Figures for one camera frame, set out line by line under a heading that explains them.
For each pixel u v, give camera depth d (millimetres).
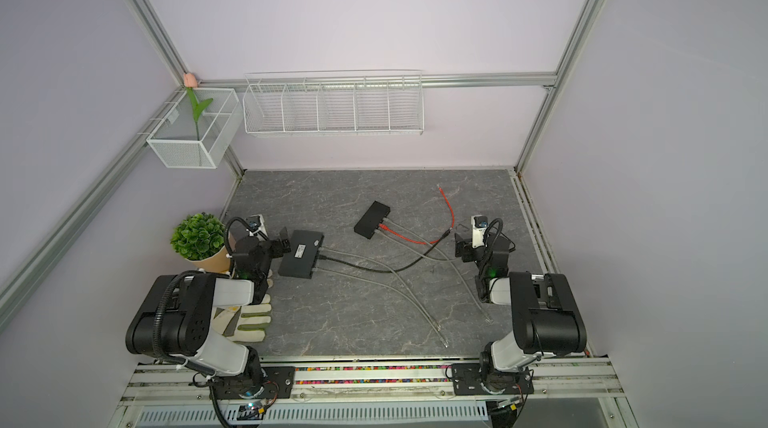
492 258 711
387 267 936
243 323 830
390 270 930
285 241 873
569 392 726
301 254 941
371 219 1056
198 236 828
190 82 891
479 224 806
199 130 890
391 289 890
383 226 1026
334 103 999
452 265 935
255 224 804
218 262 854
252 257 718
